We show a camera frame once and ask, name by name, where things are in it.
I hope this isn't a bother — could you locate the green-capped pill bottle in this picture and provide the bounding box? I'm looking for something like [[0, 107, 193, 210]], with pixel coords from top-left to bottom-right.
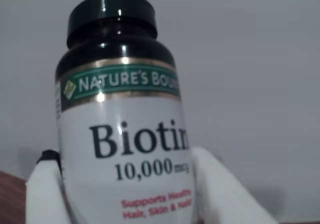
[[54, 0, 195, 224]]

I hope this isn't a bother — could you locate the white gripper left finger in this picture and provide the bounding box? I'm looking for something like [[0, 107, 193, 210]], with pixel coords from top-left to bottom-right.
[[25, 150, 76, 224]]

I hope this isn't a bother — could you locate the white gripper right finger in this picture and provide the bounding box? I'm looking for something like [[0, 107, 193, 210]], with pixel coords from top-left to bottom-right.
[[190, 146, 279, 224]]

